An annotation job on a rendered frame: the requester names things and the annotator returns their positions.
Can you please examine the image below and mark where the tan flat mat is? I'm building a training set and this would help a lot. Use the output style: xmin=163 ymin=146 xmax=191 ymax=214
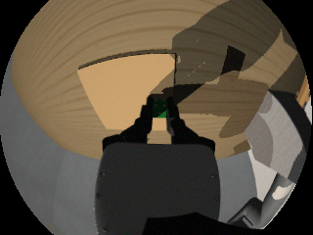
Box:
xmin=77 ymin=53 xmax=175 ymax=130

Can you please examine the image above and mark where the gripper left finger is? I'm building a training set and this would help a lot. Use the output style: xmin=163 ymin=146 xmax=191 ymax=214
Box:
xmin=102 ymin=96 xmax=153 ymax=153

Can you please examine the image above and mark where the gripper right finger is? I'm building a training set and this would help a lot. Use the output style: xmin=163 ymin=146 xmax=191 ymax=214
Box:
xmin=166 ymin=97 xmax=215 ymax=153

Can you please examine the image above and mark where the green die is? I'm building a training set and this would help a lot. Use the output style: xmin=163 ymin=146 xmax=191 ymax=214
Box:
xmin=153 ymin=99 xmax=167 ymax=118

